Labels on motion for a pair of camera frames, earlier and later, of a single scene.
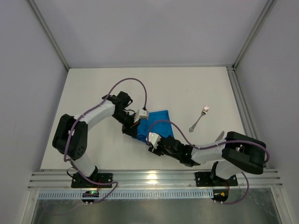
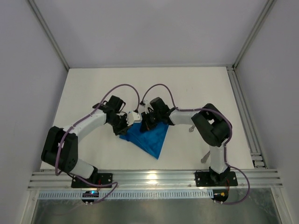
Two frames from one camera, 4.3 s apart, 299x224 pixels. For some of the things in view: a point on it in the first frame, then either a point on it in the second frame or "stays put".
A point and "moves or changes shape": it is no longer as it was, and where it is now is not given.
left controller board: [92, 193] stays put
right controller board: [220, 195] stays put
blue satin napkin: [158, 122] moves or changes shape
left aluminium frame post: [48, 33] stays put
